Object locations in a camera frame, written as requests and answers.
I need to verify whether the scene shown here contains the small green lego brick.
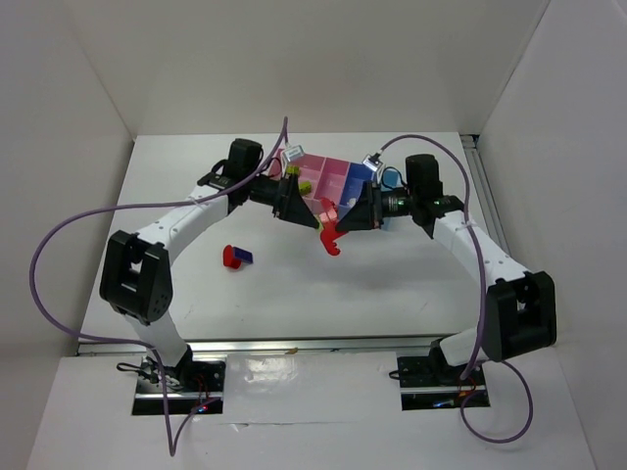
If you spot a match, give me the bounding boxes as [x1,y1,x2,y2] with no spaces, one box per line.
[299,181,313,195]

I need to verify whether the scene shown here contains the red stepped lego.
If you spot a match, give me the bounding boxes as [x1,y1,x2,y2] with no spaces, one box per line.
[317,198,344,257]

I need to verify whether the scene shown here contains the red rounded lego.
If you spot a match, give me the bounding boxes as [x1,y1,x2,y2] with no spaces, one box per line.
[222,245,243,270]

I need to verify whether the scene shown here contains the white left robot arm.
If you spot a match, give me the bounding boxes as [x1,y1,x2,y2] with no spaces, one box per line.
[99,138,318,388]

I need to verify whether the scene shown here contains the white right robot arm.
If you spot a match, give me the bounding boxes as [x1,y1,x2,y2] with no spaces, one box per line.
[337,154,556,378]

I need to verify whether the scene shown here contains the blue compartment tray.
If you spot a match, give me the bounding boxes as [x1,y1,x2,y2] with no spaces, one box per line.
[338,163,402,218]

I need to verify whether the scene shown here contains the pink compartment tray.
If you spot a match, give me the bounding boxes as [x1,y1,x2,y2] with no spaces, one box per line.
[294,154,350,217]

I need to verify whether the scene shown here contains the dark blue flat lego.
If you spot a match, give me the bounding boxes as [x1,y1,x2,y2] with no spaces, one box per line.
[232,247,254,264]

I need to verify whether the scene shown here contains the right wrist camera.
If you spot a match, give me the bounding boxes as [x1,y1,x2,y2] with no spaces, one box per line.
[362,152,384,172]

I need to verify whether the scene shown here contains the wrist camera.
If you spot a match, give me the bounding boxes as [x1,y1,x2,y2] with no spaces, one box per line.
[280,145,306,165]
[362,152,384,172]

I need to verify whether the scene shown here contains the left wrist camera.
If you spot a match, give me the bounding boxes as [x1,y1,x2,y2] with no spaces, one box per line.
[280,145,306,165]

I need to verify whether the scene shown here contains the aluminium side rail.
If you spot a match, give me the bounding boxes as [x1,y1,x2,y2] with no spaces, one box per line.
[459,134,511,261]

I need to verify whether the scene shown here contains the aluminium front rail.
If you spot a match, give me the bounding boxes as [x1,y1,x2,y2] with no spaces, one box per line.
[75,333,455,356]

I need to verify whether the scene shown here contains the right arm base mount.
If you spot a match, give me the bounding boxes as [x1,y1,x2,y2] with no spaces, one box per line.
[388,356,491,411]

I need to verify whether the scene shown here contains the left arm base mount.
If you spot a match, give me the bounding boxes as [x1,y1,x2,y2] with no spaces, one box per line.
[116,357,226,416]

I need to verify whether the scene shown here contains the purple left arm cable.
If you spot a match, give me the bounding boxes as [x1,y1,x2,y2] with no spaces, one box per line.
[28,116,290,456]

